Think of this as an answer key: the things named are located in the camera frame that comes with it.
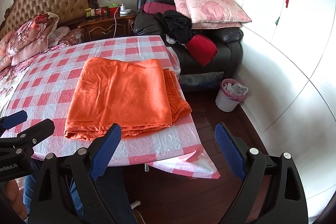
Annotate orange pants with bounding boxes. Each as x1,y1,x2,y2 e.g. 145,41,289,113
64,57,191,141

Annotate black clothing pile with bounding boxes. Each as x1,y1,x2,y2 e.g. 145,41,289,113
154,10,193,44

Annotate operator left hand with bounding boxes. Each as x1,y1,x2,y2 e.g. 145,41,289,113
5,180,27,220

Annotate blue jeans legs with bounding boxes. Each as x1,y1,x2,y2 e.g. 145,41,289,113
23,160,137,224

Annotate pink floral folded quilt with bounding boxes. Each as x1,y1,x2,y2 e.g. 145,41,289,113
1,12,59,70

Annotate checkered pink pillow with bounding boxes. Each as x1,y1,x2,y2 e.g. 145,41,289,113
49,26,84,48

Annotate carved wooden nightstand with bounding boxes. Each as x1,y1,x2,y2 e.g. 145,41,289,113
78,11,136,42

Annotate white trash bin pink liner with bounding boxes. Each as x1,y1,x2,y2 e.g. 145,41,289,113
215,79,249,113

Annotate yellow green bottle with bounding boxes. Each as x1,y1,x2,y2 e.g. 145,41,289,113
85,7,95,18

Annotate red container on nightstand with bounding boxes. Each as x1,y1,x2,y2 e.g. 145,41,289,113
108,3,119,15

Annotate white charger device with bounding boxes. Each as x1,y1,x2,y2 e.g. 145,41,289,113
119,3,132,15

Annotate white wardrobe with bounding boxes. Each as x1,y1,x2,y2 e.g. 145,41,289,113
234,0,335,222

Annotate black leather armchair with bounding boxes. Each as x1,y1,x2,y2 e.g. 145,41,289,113
133,0,243,79

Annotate red cushion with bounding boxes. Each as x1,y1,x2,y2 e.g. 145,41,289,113
185,34,218,67

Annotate maroon cushion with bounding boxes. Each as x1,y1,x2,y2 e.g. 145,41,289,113
142,2,176,14

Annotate pink floral top pillow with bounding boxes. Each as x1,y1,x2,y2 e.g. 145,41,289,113
186,0,252,23

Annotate white charging cable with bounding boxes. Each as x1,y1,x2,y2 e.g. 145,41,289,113
112,0,124,38

